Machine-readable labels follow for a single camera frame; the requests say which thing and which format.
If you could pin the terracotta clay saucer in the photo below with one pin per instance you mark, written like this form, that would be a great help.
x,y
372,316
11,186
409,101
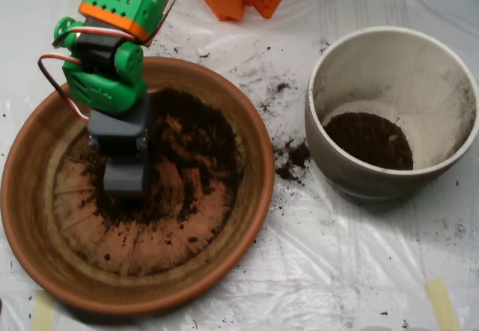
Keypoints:
x,y
33,196

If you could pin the dark soil pile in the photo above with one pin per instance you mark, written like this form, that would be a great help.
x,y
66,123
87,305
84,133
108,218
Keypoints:
x,y
209,121

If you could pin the dark soil heap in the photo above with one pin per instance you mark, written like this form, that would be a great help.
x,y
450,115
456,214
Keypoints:
x,y
366,140

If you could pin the white ceramic plant pot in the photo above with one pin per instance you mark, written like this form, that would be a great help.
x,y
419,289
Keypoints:
x,y
393,76

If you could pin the spilled soil patch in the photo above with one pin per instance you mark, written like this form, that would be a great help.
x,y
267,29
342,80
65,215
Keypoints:
x,y
295,157

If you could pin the beige masking tape strip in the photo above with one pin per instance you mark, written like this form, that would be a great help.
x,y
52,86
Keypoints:
x,y
43,312
443,305

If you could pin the clear plastic cover sheet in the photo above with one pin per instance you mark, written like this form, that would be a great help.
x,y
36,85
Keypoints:
x,y
337,252

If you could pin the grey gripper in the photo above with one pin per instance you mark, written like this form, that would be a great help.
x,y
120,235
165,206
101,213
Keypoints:
x,y
119,144

